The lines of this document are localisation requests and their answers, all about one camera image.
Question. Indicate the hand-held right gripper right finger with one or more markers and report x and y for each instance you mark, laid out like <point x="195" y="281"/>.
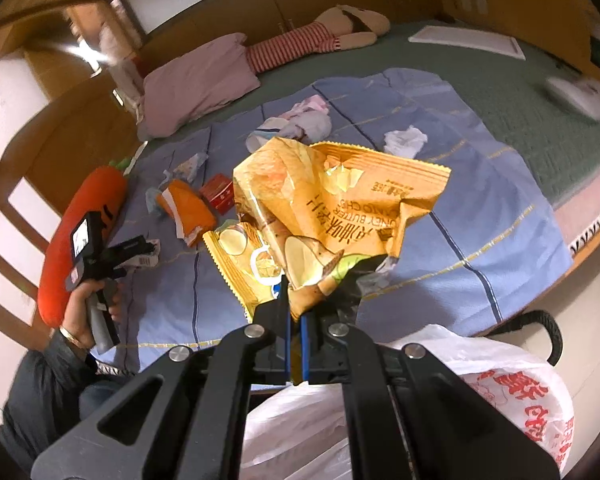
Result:
<point x="305" y="347"/>

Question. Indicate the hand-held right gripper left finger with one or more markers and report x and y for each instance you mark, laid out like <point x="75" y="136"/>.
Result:
<point x="286" y="345"/>

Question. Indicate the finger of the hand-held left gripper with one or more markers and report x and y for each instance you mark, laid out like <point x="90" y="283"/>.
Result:
<point x="127" y="251"/>

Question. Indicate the black white wrapper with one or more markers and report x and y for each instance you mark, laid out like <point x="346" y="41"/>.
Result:
<point x="147" y="255"/>

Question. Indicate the clear plastic wrapper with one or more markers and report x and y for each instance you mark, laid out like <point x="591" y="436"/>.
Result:
<point x="191" y="166"/>

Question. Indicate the yellow chip bag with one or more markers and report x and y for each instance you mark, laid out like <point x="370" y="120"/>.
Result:
<point x="340" y="200"/>

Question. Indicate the white plastic bag red print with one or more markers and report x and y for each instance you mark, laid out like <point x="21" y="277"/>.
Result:
<point x="505" y="375"/>

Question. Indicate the person's left forearm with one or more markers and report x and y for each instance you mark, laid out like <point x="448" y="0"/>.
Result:
<point x="45" y="390"/>

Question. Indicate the orange carrot plush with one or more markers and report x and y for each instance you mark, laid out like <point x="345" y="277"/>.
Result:
<point x="65" y="270"/>

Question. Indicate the orange snack packet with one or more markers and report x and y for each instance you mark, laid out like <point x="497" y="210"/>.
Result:
<point x="190" y="210"/>

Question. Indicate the small red box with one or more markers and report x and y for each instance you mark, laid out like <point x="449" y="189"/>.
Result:
<point x="219" y="195"/>

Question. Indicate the white hanging cloth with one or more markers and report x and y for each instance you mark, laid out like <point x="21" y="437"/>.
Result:
<point x="122" y="70"/>

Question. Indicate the pink pillow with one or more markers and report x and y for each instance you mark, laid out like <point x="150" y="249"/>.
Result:
<point x="195" y="85"/>

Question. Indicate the blue checked blanket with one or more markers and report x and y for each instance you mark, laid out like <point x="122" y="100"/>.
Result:
<point x="480" y="240"/>

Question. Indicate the pink white crumpled wrapper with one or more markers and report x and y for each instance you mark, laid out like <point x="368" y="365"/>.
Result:
<point x="310" y="117"/>

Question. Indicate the white crumpled tissue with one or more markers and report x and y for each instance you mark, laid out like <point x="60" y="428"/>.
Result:
<point x="405" y="141"/>

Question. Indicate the striped plush doll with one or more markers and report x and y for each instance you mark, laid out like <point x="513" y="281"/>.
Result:
<point x="300" y="42"/>

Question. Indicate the green bedspread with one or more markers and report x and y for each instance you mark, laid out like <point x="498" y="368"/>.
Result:
<point x="530" y="120"/>

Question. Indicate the white flat board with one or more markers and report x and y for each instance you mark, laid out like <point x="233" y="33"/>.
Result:
<point x="467" y="42"/>

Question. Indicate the white cushion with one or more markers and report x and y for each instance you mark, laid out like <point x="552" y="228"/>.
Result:
<point x="585" y="95"/>

